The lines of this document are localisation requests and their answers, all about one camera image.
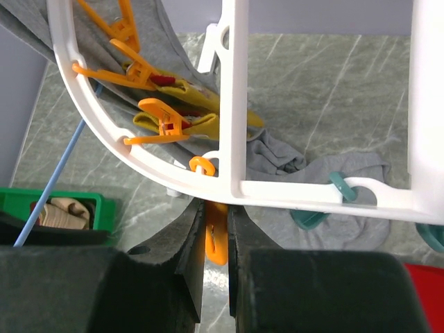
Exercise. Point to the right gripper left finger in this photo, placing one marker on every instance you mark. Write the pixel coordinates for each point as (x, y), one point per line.
(156, 286)

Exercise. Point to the red folded cloth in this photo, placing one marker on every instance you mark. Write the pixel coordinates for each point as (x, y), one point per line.
(428, 281)

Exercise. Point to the orange clothes peg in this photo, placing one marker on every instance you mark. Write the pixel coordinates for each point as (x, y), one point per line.
(139, 73)
(124, 29)
(158, 117)
(216, 218)

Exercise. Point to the bright yellow sock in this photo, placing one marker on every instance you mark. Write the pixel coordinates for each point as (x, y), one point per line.
(187, 92)
(206, 126)

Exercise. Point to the white clip sock hanger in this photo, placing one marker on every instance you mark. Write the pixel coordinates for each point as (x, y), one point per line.
(421, 203)

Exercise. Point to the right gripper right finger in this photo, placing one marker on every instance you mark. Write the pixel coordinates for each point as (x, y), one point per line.
(273, 289)

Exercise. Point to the green plastic tray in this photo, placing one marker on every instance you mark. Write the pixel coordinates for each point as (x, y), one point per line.
(19, 203)

